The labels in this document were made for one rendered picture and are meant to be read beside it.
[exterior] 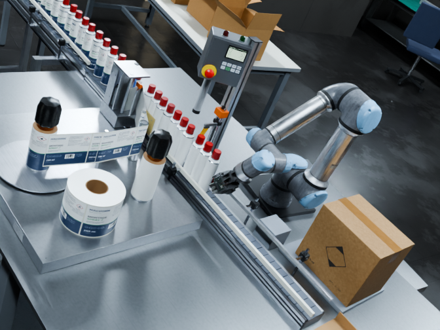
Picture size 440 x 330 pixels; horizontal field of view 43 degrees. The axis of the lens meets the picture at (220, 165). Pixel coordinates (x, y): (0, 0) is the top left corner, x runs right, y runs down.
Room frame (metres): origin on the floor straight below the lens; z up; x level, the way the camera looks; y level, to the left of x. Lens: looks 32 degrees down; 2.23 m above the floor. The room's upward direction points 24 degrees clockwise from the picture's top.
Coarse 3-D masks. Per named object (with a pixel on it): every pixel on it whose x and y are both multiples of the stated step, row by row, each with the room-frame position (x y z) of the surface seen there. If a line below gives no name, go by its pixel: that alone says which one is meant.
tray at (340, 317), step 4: (340, 312) 1.58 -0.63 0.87; (340, 316) 1.57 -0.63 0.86; (344, 316) 1.56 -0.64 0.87; (332, 320) 1.56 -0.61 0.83; (336, 320) 1.57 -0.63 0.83; (340, 320) 1.56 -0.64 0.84; (344, 320) 1.56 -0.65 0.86; (348, 320) 1.55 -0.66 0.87; (324, 324) 1.52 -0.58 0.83; (328, 324) 1.53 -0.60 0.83; (332, 324) 1.54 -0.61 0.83; (336, 324) 1.55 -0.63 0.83; (340, 324) 1.56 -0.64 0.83; (344, 324) 1.55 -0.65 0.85; (348, 324) 1.55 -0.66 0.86; (316, 328) 1.49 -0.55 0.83; (320, 328) 1.49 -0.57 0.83; (324, 328) 1.50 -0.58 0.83; (328, 328) 1.51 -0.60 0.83; (332, 328) 1.52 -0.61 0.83; (336, 328) 1.53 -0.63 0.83; (340, 328) 1.54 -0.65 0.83; (344, 328) 1.55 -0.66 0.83; (348, 328) 1.54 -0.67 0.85; (352, 328) 1.53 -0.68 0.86
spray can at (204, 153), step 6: (210, 144) 1.95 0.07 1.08; (204, 150) 1.94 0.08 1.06; (210, 150) 1.95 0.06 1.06; (198, 156) 1.94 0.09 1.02; (204, 156) 1.93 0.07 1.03; (198, 162) 1.93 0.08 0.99; (204, 162) 1.94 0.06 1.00; (192, 168) 1.95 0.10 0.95; (198, 168) 1.93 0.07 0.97; (192, 174) 1.94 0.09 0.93; (198, 174) 1.93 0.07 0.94; (198, 180) 1.94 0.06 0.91
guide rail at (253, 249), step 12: (168, 156) 2.02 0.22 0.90; (192, 180) 1.91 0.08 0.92; (204, 192) 1.87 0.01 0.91; (216, 204) 1.82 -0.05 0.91; (252, 252) 1.66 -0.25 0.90; (264, 264) 1.62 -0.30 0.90; (276, 276) 1.58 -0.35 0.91; (288, 288) 1.54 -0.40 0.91; (300, 300) 1.50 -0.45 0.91; (312, 312) 1.46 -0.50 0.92
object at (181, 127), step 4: (184, 120) 2.05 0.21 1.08; (188, 120) 2.06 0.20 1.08; (180, 124) 2.06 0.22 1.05; (184, 124) 2.05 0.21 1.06; (176, 128) 2.05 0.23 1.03; (180, 128) 2.05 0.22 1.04; (184, 128) 2.05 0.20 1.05; (176, 132) 2.05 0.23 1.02; (180, 132) 2.04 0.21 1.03; (176, 136) 2.04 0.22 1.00; (180, 136) 2.04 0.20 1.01; (172, 140) 2.05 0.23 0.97; (176, 140) 2.04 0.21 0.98; (172, 144) 2.05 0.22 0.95; (176, 144) 2.04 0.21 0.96; (172, 148) 2.04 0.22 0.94; (176, 148) 2.05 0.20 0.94; (172, 152) 2.04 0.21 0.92
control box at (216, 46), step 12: (216, 36) 2.07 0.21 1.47; (240, 36) 2.17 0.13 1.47; (204, 48) 2.13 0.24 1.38; (216, 48) 2.07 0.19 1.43; (204, 60) 2.07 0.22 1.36; (216, 60) 2.07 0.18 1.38; (228, 60) 2.09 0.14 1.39; (204, 72) 2.06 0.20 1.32; (216, 72) 2.08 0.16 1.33; (228, 72) 2.09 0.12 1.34; (240, 72) 2.11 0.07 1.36; (228, 84) 2.10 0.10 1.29
